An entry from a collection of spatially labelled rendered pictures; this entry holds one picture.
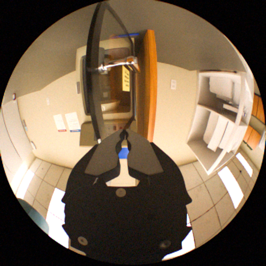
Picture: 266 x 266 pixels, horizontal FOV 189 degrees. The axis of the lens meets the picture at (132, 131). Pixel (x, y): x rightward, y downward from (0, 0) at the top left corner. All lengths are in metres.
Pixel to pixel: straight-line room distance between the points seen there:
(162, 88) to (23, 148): 3.53
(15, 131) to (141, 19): 3.16
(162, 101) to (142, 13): 0.82
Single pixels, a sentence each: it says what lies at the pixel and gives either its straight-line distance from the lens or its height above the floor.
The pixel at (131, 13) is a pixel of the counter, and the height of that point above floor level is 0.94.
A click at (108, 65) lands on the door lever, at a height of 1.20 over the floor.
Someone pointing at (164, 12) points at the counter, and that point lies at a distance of 0.38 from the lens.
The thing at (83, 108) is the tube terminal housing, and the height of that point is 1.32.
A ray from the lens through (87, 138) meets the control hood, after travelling 0.46.
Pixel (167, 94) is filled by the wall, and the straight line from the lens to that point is 0.95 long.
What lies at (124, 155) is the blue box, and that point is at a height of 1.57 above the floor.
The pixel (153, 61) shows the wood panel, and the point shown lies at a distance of 0.36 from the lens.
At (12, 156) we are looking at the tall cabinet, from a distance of 3.12.
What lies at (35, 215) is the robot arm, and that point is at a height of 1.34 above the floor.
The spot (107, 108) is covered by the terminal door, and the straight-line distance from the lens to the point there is 0.15.
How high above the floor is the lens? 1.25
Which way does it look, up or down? 29 degrees up
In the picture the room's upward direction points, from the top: 179 degrees clockwise
